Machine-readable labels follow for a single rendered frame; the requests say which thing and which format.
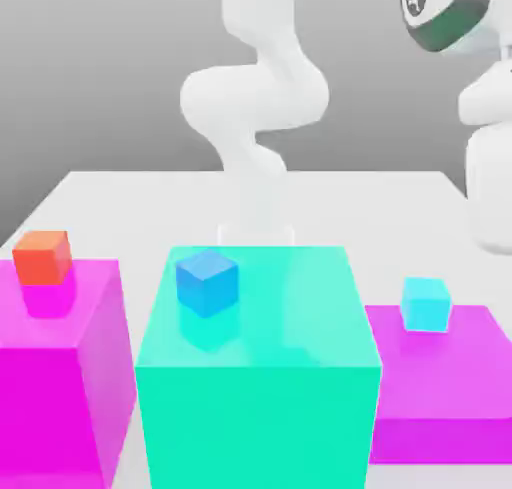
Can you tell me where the small blue cube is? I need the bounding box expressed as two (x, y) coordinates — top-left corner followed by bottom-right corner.
(175, 249), (240, 319)

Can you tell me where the small cyan cube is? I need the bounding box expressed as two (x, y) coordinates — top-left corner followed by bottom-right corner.
(401, 276), (454, 333)

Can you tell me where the small orange cube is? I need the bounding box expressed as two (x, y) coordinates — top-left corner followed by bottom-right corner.
(12, 230), (74, 287)

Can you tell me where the large teal box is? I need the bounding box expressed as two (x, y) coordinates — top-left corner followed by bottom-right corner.
(134, 245), (383, 489)

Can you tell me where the flat magenta box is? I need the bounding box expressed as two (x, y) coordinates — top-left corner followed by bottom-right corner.
(364, 304), (512, 465)

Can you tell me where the large magenta box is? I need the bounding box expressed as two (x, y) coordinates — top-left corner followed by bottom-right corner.
(0, 258), (138, 489)

